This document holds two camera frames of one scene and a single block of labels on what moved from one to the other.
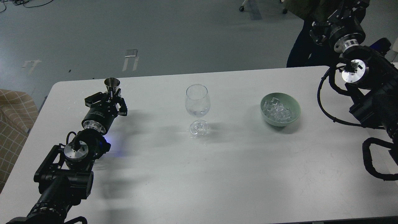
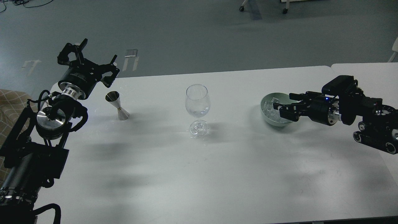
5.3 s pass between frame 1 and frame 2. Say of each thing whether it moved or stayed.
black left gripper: moved
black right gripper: moved
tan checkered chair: stayed
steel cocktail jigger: moved
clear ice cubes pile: stayed
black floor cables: stayed
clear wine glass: stayed
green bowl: stayed
